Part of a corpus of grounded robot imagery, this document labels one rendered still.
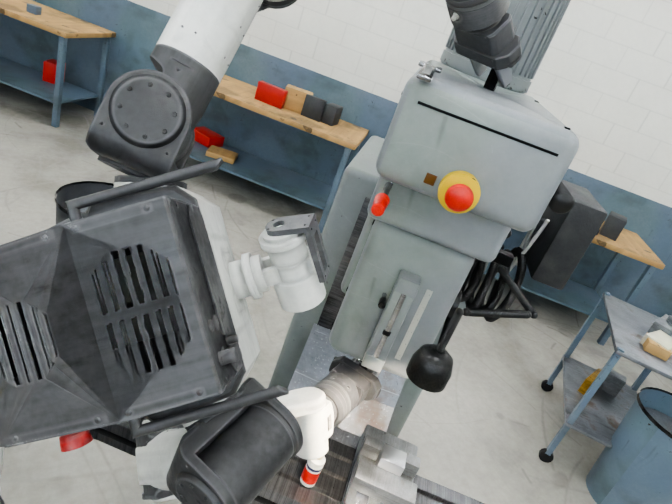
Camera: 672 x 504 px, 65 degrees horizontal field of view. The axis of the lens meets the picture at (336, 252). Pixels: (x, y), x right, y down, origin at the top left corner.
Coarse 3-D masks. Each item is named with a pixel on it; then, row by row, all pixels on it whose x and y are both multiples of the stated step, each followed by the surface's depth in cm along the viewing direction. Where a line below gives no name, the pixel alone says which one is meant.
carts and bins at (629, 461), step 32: (64, 192) 277; (96, 192) 294; (608, 320) 305; (640, 320) 318; (640, 352) 278; (544, 384) 372; (576, 384) 332; (608, 384) 333; (640, 384) 347; (576, 416) 290; (608, 416) 312; (640, 416) 272; (544, 448) 306; (608, 448) 291; (640, 448) 269; (608, 480) 285; (640, 480) 270
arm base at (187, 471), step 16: (256, 384) 71; (272, 400) 70; (224, 416) 66; (288, 416) 69; (192, 432) 63; (208, 432) 64; (192, 448) 62; (176, 464) 63; (192, 464) 60; (176, 480) 63; (192, 480) 61; (208, 480) 60; (176, 496) 66; (192, 496) 62; (208, 496) 60; (224, 496) 60
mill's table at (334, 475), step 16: (96, 432) 129; (112, 432) 128; (128, 432) 127; (128, 448) 129; (336, 448) 142; (352, 448) 144; (288, 464) 132; (304, 464) 136; (336, 464) 137; (272, 480) 127; (288, 480) 130; (320, 480) 131; (336, 480) 133; (416, 480) 141; (272, 496) 125; (288, 496) 124; (304, 496) 126; (320, 496) 127; (336, 496) 129; (416, 496) 137; (432, 496) 139; (448, 496) 140; (464, 496) 142
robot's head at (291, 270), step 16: (304, 240) 69; (256, 256) 70; (272, 256) 68; (288, 256) 67; (304, 256) 69; (256, 272) 68; (272, 272) 69; (288, 272) 68; (304, 272) 69; (256, 288) 68; (288, 288) 69; (304, 288) 69; (320, 288) 71; (288, 304) 71; (304, 304) 70
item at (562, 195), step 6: (558, 186) 81; (564, 186) 82; (558, 192) 78; (564, 192) 78; (552, 198) 79; (558, 198) 78; (564, 198) 78; (570, 198) 78; (552, 204) 79; (558, 204) 79; (564, 204) 78; (570, 204) 78; (552, 210) 79; (558, 210) 79; (564, 210) 79
